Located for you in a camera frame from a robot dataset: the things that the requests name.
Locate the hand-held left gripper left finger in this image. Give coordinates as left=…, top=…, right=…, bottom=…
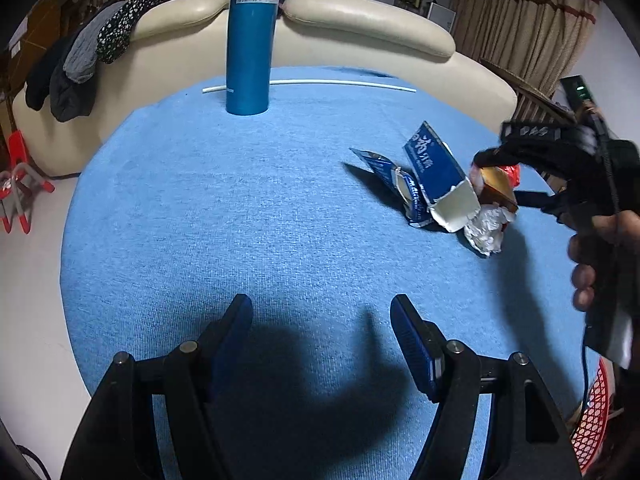
left=60, top=293, right=254, bottom=480

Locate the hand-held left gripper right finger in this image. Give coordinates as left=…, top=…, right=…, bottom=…
left=390, top=294, right=583, bottom=480

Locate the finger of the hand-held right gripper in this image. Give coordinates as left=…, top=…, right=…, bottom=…
left=472, top=119, right=576, bottom=181
left=515, top=189, right=576, bottom=216

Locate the red silver wrapper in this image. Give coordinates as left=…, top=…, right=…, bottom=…
left=464, top=202, right=516, bottom=258

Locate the long blue toothpaste box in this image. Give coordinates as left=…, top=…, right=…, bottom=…
left=402, top=120, right=482, bottom=233

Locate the blue carton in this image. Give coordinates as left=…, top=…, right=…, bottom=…
left=349, top=147, right=433, bottom=229

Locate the red plastic basket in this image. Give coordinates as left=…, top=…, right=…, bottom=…
left=570, top=357, right=613, bottom=476

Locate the person's right hand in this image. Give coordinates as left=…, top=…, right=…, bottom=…
left=567, top=210, right=640, bottom=313

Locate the wooden baby crib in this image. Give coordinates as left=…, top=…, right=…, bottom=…
left=480, top=57, right=576, bottom=121

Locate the beige curtain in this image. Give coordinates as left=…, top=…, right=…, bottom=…
left=452, top=0, right=601, bottom=96

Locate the blue cloth covered table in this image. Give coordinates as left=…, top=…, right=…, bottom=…
left=60, top=65, right=608, bottom=480

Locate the white standing air conditioner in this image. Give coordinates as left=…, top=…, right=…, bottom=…
left=431, top=2, right=457, bottom=33

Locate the cream leather sofa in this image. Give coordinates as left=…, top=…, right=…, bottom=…
left=12, top=0, right=518, bottom=178

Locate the thin white rod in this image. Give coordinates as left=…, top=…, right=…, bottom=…
left=202, top=79, right=417, bottom=95

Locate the red plastic stool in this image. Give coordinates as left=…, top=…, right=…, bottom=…
left=0, top=130, right=56, bottom=235

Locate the blue thermos bottle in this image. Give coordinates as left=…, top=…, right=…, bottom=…
left=225, top=0, right=282, bottom=116

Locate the grey cloth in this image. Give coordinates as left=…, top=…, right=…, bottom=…
left=64, top=2, right=126, bottom=85

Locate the black floral cloth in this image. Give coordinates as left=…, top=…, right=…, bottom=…
left=95, top=0, right=233, bottom=65

